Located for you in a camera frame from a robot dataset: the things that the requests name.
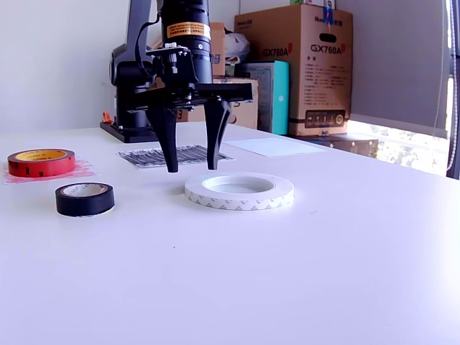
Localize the black scribbled paper sheet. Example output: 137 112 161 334
116 144 234 169

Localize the white plastic bag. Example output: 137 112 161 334
224 31 252 66

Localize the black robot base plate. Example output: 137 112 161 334
99 121 165 144

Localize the thin blind pull cord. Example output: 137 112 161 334
433 0 450 139

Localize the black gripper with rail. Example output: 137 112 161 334
143 83 253 174

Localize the blank white paper sheet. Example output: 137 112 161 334
223 137 327 158

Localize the white tape roll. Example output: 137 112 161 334
184 171 295 211

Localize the teal sided printed box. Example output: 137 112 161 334
235 60 290 136

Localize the red tape roll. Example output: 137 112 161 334
6 149 76 179

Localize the small cardboard box shipping label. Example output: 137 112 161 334
210 22 226 77

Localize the blue clip on box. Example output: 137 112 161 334
321 0 337 26

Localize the grey roller blind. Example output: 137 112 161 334
337 0 453 140

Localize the wrist camera board with bracket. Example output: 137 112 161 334
145 42 198 87

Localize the large GX760A cardboard box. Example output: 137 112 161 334
234 3 354 137

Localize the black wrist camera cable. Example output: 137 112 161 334
135 14 162 78

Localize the black tape roll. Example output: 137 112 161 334
55 182 116 218

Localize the red scribbled paper sheet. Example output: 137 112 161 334
2 157 98 185

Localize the wide cardboard box blue print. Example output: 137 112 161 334
175 77 259 130

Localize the white bead chain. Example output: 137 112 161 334
447 46 460 170

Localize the dark window frame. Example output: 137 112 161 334
445 0 460 180

